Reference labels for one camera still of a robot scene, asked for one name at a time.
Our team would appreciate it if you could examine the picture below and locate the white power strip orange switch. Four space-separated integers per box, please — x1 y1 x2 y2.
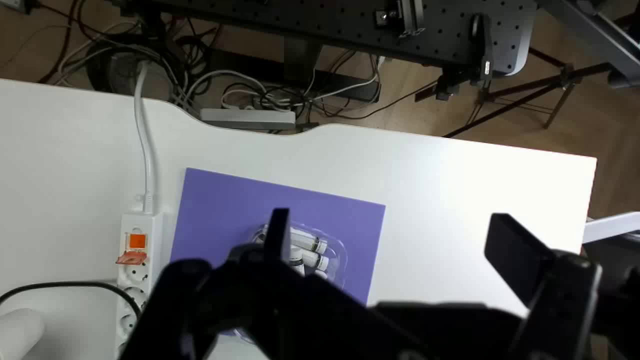
115 208 166 360

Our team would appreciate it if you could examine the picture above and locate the black tripod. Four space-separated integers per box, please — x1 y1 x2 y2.
414 63 613 141

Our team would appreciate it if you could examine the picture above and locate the white paint tube orange band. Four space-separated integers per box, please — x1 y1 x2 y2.
291 247 320 267

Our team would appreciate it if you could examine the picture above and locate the grey aluminium beam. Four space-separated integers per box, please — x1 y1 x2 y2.
538 0 640 86

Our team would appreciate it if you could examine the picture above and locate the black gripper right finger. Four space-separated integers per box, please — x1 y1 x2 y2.
482 212 607 323

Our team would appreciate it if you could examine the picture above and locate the black floor cable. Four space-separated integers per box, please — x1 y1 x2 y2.
39 0 91 85

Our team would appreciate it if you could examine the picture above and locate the grey floor power strip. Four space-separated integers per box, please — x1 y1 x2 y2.
197 106 298 132

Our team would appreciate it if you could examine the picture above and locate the black perforated breadboard table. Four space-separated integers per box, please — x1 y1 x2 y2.
110 0 537 80

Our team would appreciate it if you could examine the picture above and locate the clear plastic case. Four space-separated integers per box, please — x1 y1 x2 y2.
233 222 352 286

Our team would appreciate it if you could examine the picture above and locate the white floor cable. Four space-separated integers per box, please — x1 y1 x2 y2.
307 71 384 106

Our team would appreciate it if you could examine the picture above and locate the thick white power cable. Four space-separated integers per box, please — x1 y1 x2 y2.
133 63 162 217

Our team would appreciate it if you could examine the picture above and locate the white paint tube yellow band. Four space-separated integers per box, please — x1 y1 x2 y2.
289 228 316 248

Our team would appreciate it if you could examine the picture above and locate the white flat board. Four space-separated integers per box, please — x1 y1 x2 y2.
580 210 640 247

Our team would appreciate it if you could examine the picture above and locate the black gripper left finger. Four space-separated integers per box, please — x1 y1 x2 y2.
263 206 294 268

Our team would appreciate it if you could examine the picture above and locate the purple mat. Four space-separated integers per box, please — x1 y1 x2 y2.
169 167 388 308

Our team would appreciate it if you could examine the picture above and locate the black cable on table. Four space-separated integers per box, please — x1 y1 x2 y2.
0 281 144 321

